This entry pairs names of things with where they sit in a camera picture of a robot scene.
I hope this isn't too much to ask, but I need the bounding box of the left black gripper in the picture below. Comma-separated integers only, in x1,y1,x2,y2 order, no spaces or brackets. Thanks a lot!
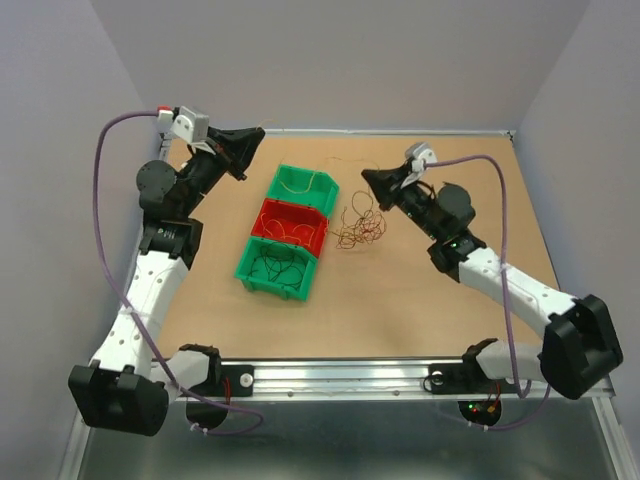
178,125,265,217

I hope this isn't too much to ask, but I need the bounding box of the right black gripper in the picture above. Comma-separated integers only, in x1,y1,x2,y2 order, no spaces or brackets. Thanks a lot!
363,162,443,241

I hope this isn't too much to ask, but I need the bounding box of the thin yellow orange cable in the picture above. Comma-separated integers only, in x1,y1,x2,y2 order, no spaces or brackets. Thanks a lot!
259,217,321,246

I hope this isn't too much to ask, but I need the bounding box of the thin dark brown cable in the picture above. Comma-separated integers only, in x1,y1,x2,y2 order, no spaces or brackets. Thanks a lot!
247,242,306,291

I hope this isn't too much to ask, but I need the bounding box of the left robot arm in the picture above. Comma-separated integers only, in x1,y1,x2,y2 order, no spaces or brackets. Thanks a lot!
68,127,266,436

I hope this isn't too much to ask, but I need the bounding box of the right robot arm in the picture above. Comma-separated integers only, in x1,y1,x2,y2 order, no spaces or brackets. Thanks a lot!
361,162,624,400

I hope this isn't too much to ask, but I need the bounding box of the far green plastic bin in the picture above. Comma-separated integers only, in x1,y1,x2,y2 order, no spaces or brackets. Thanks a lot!
266,164,340,218

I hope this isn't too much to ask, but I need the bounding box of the green plastic bin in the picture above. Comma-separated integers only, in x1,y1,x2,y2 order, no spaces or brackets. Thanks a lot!
266,164,340,218
234,236,318,302

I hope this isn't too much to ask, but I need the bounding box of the red plastic bin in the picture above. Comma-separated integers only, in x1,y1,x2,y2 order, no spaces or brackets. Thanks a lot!
251,198,329,258

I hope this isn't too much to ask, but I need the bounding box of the near green plastic bin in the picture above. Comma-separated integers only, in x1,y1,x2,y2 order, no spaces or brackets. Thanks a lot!
234,236,318,302

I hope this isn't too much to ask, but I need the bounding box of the tangled red yellow cable bundle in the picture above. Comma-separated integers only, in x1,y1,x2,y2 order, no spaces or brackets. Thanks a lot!
329,189,391,254

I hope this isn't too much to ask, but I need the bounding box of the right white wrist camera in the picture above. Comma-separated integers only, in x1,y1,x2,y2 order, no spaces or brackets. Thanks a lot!
401,142,437,188

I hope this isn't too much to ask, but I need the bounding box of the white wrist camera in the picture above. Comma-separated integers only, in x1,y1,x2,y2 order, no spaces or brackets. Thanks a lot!
401,142,437,188
157,106,209,148

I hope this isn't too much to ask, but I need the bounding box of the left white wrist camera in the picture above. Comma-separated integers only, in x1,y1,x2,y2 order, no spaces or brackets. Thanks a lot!
157,106,209,148

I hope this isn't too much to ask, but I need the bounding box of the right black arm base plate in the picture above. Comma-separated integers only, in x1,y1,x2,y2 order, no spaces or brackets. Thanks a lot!
422,363,516,395

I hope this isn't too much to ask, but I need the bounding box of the aluminium front mounting rail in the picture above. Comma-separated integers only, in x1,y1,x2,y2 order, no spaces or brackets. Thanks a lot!
79,355,616,402

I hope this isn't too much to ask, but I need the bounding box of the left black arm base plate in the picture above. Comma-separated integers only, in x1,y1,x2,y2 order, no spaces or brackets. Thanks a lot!
189,363,255,398

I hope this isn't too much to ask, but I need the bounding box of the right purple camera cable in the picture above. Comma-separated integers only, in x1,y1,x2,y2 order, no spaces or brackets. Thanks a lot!
424,154,552,432

